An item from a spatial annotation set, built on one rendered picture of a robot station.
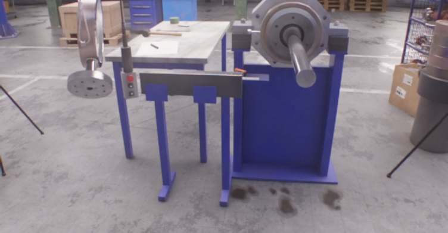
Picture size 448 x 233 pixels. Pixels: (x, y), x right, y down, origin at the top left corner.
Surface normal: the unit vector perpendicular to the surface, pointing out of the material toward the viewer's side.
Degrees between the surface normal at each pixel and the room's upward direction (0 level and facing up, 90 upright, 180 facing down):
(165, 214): 0
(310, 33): 90
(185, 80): 90
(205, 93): 90
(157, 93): 90
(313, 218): 0
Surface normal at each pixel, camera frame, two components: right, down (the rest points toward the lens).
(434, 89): -0.81, 0.24
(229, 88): -0.12, 0.40
